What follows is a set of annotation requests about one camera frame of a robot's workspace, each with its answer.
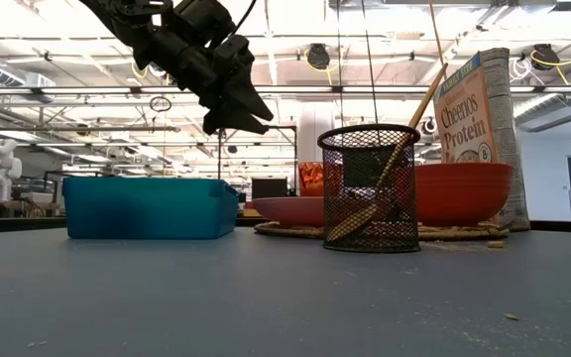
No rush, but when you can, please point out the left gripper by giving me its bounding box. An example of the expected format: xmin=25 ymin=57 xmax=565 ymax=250
xmin=134 ymin=28 xmax=275 ymax=137

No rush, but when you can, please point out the pink plate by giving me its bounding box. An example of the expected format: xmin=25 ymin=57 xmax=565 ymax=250
xmin=251 ymin=196 xmax=326 ymax=228

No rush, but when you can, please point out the orange Cheerios cereal box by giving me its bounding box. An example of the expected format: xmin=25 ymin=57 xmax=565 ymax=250
xmin=432 ymin=47 xmax=532 ymax=232

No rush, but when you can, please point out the red bowl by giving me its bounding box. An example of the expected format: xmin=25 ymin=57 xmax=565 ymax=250
xmin=413 ymin=162 xmax=514 ymax=228

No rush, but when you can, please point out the black monitor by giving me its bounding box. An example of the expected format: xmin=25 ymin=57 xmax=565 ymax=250
xmin=251 ymin=178 xmax=289 ymax=200

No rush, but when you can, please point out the copper faceted cup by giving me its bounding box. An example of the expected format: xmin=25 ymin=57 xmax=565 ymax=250
xmin=298 ymin=161 xmax=325 ymax=198

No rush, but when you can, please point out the round woven placemat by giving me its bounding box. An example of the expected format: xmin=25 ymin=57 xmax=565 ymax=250
xmin=254 ymin=220 xmax=513 ymax=243

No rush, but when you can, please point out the black mesh cup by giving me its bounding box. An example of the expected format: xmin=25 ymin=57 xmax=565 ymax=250
xmin=317 ymin=123 xmax=421 ymax=254

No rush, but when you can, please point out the blue plastic bin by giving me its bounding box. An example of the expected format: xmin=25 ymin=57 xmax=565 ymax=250
xmin=61 ymin=177 xmax=241 ymax=241

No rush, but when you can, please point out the wooden spoon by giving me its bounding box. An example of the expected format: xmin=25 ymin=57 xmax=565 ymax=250
xmin=325 ymin=62 xmax=449 ymax=243

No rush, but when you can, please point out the black ceiling cord reel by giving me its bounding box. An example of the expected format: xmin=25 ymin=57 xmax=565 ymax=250
xmin=307 ymin=43 xmax=331 ymax=70
xmin=531 ymin=43 xmax=560 ymax=71

